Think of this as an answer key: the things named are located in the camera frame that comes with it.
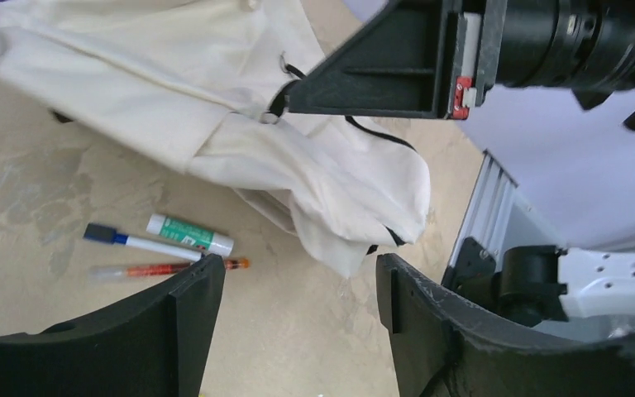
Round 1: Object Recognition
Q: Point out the blue capped white marker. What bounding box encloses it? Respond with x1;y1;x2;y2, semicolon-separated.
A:
83;223;205;263

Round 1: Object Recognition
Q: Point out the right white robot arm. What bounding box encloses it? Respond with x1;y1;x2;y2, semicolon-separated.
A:
272;1;635;327

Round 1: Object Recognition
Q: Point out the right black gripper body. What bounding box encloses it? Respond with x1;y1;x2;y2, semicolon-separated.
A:
440;1;508;120

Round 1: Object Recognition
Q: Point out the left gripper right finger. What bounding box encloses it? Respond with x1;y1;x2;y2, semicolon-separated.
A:
375;254;635;396

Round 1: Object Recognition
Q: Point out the green white glue stick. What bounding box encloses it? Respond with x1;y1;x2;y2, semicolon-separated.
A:
146;213;235;256

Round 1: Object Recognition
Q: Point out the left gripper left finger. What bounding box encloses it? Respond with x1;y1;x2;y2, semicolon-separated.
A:
0;255;226;396

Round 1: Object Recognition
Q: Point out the red orange pen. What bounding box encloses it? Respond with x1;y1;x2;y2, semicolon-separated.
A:
88;257;251;284

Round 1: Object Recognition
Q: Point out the beige canvas backpack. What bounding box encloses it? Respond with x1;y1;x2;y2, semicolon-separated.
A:
0;1;431;277

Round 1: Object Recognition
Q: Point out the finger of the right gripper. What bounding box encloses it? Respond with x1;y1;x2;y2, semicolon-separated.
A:
288;1;452;118

